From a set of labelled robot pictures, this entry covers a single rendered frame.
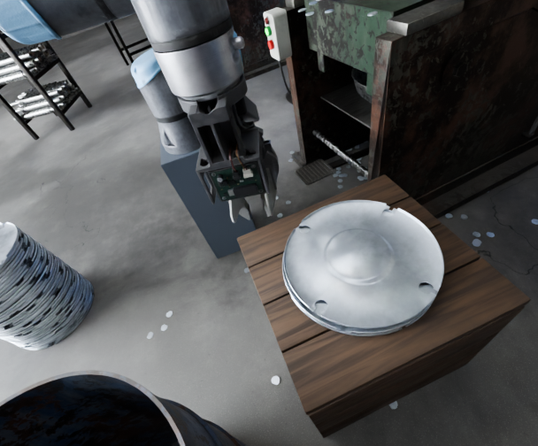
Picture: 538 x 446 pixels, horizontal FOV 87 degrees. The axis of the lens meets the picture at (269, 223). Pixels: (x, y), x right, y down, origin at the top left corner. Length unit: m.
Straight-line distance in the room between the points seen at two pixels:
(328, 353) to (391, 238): 0.25
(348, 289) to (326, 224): 0.16
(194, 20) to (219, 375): 0.84
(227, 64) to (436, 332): 0.48
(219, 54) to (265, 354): 0.78
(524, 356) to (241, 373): 0.72
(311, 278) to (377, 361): 0.17
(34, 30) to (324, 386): 0.57
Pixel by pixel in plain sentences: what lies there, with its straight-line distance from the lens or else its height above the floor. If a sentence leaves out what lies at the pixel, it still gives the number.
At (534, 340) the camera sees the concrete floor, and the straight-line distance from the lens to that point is 1.02.
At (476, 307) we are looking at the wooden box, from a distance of 0.59.
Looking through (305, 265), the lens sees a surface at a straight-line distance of 0.57.
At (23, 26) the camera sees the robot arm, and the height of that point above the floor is 0.82.
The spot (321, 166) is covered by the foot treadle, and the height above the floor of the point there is 0.16.
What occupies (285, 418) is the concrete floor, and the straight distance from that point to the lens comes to 0.87.
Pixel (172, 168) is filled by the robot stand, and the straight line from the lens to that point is 0.84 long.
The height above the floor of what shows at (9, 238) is 0.35.
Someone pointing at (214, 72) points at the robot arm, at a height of 0.76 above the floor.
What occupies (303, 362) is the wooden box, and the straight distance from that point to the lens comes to 0.52.
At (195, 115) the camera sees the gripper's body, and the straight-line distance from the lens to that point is 0.28.
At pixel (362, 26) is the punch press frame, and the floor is 0.60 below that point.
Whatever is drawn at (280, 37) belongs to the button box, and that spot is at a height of 0.56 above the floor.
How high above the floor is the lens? 0.85
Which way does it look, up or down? 47 degrees down
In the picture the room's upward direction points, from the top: 18 degrees counter-clockwise
